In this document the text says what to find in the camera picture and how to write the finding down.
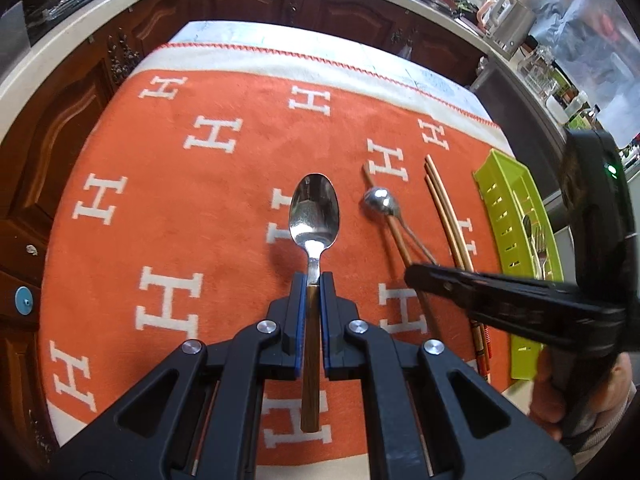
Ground metal fork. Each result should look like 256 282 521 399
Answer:
531 224 552 282

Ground steel electric kettle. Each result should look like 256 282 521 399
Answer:
491 0 537 56

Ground clear glass cups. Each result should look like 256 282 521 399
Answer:
519 44 557 92

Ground orange printed blanket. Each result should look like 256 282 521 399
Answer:
40 42 517 467

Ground clear plastic wall sheet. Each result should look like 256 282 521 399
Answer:
530 0 640 136

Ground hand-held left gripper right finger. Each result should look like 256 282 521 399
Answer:
320 271 576 480

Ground green plastic utensil tray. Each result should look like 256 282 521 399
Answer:
472 148 567 382

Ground white kitchen countertop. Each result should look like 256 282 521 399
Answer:
0 0 506 126

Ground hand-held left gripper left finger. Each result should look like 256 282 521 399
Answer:
50 272 307 480

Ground white plastic bottle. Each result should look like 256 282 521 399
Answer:
545 90 589 127

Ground person's right hand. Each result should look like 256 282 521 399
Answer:
529 347 639 441

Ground metal spoon wooden handle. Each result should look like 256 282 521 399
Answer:
288 173 342 434

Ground gas stove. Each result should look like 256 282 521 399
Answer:
22 0 103 23

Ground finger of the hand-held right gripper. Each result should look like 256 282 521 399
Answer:
403 262 627 347

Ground small metal spoon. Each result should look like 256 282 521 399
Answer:
362 187 439 267

